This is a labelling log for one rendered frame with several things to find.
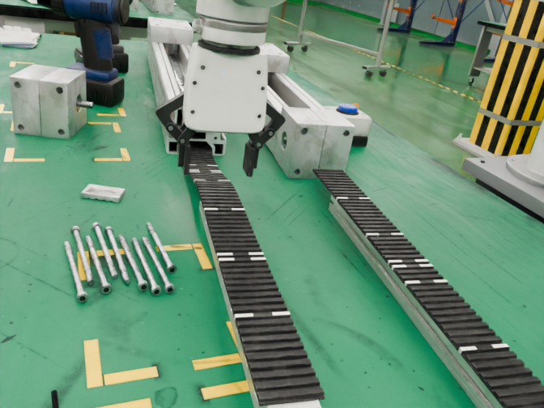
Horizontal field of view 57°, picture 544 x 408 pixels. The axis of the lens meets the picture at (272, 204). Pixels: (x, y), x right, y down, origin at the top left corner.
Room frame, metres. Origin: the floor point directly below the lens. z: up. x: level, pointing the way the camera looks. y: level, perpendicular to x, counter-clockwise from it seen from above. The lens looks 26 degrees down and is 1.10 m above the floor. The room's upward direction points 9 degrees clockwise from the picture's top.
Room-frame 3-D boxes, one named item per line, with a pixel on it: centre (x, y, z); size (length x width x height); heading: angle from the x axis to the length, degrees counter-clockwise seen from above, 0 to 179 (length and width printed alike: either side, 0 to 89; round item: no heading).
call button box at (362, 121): (1.02, -0.12, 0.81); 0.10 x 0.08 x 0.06; 109
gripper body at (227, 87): (0.62, 0.08, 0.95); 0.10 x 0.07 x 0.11; 109
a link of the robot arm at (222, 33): (0.62, 0.08, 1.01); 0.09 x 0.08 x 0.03; 109
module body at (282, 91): (1.25, 0.09, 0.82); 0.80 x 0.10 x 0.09; 19
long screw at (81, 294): (0.43, 0.19, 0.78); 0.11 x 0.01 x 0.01; 31
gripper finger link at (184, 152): (0.60, 0.13, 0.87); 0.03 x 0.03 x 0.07; 19
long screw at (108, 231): (0.46, 0.16, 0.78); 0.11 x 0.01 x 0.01; 30
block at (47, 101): (0.83, 0.39, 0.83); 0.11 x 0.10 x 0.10; 96
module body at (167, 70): (1.18, 0.27, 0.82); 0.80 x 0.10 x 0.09; 19
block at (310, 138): (0.83, -0.06, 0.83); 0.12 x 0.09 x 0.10; 109
